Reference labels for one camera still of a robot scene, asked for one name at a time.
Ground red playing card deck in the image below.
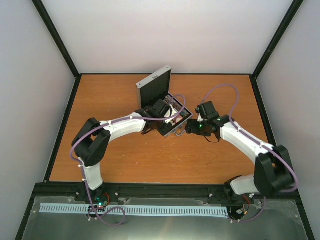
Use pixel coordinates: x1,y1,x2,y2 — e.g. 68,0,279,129
173,117,183,124

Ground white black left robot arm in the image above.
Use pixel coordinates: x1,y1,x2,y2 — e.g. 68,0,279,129
70,99,181,202

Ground right chip row in case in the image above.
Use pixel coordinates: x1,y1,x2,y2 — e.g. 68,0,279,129
164,95,191,118

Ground light blue cable duct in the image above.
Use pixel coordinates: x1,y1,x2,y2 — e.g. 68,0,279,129
38,203,228,218

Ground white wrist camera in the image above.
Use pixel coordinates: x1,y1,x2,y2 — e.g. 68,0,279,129
195,107,204,123
164,105,177,125

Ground silver aluminium poker case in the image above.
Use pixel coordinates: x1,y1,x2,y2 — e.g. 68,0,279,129
136,65,193,137

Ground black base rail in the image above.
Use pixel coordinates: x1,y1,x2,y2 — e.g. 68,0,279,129
32,181,298,205

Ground green led circuit board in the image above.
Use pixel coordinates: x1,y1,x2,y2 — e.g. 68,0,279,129
96,192,111,209

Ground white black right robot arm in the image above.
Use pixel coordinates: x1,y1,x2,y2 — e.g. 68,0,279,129
185,101,297,202

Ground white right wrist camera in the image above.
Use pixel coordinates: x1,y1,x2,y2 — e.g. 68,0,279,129
195,107,204,123

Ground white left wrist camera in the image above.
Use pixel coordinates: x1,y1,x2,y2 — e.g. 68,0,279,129
164,105,177,125

